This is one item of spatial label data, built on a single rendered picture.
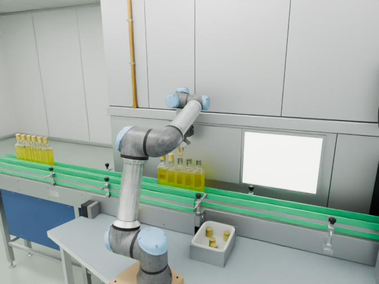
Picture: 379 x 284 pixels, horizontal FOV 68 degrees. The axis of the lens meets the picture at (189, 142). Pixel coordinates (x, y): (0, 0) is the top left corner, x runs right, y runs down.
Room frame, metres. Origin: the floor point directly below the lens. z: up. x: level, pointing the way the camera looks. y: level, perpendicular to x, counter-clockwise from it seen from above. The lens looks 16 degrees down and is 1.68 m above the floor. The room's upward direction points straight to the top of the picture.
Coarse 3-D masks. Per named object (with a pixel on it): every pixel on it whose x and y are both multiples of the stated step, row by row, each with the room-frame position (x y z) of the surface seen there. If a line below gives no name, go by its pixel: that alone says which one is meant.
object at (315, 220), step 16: (16, 160) 2.07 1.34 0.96; (112, 176) 1.72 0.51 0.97; (224, 208) 1.42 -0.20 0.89; (240, 208) 1.39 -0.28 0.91; (256, 208) 1.36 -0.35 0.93; (272, 208) 1.32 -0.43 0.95; (288, 208) 1.29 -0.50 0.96; (304, 224) 1.26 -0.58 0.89; (320, 224) 1.23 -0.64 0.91; (336, 224) 1.21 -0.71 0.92; (352, 224) 1.18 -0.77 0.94; (368, 224) 1.15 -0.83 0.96
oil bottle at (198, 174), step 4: (196, 168) 1.52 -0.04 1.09; (196, 172) 1.51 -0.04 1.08; (200, 172) 1.50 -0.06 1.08; (196, 176) 1.50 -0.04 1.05; (200, 176) 1.49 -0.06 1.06; (196, 180) 1.50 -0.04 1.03; (200, 180) 1.49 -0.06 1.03; (196, 184) 1.50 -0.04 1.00; (200, 184) 1.49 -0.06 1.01; (196, 188) 1.50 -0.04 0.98; (200, 188) 1.49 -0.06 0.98
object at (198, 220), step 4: (200, 208) 1.44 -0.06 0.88; (204, 208) 1.44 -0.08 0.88; (204, 212) 1.42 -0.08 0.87; (196, 216) 1.36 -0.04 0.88; (200, 216) 1.37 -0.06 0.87; (204, 216) 1.41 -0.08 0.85; (196, 220) 1.36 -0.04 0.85; (200, 220) 1.37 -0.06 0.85; (196, 224) 1.36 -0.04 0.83; (200, 224) 1.37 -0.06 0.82
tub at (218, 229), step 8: (208, 224) 1.37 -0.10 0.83; (216, 224) 1.35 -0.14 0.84; (224, 224) 1.34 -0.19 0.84; (200, 232) 1.28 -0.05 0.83; (216, 232) 1.35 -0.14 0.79; (232, 232) 1.27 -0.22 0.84; (192, 240) 1.20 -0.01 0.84; (200, 240) 1.27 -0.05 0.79; (208, 240) 1.31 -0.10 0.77; (216, 240) 1.30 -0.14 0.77; (208, 248) 1.15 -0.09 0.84; (216, 248) 1.14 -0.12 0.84; (224, 248) 1.14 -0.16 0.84
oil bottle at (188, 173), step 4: (184, 168) 1.54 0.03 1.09; (188, 168) 1.53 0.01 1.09; (192, 168) 1.54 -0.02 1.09; (184, 172) 1.53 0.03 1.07; (188, 172) 1.52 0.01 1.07; (192, 172) 1.52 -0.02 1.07; (184, 176) 1.53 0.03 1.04; (188, 176) 1.52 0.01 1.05; (192, 176) 1.52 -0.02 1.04; (184, 180) 1.53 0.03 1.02; (188, 180) 1.52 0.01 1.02; (192, 180) 1.52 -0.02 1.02; (184, 184) 1.53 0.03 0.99; (188, 184) 1.52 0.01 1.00; (192, 184) 1.52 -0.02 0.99; (184, 188) 1.53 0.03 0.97; (188, 188) 1.52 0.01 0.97; (192, 188) 1.52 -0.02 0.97
